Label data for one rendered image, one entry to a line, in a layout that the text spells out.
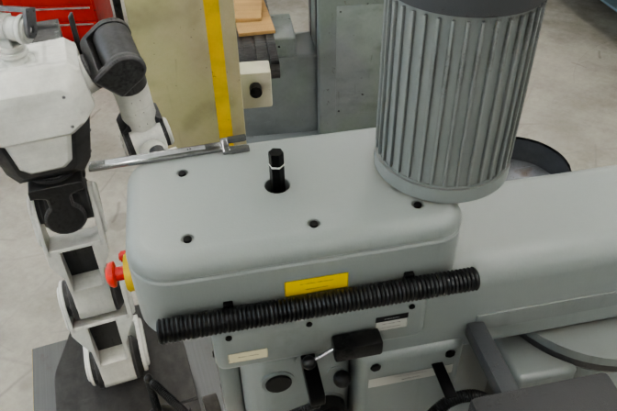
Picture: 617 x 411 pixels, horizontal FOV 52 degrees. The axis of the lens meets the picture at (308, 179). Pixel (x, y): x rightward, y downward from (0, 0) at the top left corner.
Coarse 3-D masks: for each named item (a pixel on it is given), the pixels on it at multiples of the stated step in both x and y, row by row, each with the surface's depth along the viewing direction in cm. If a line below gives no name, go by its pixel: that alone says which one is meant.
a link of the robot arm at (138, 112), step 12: (120, 96) 156; (132, 96) 156; (144, 96) 159; (120, 108) 161; (132, 108) 160; (144, 108) 162; (156, 108) 169; (120, 120) 167; (132, 120) 163; (144, 120) 165; (156, 120) 169; (120, 132) 168; (168, 132) 170; (168, 144) 172
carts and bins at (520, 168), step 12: (516, 144) 323; (528, 144) 321; (540, 144) 318; (516, 156) 326; (528, 156) 324; (540, 156) 320; (552, 156) 314; (516, 168) 321; (528, 168) 321; (540, 168) 321; (552, 168) 316; (564, 168) 306
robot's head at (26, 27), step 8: (0, 8) 133; (8, 8) 133; (16, 8) 132; (24, 8) 132; (32, 8) 134; (24, 16) 132; (32, 16) 135; (16, 24) 132; (24, 24) 133; (32, 24) 135; (16, 32) 133; (24, 32) 134; (32, 32) 136; (24, 40) 135
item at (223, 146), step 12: (204, 144) 100; (216, 144) 100; (228, 144) 100; (132, 156) 98; (144, 156) 98; (156, 156) 98; (168, 156) 98; (180, 156) 98; (96, 168) 96; (108, 168) 96
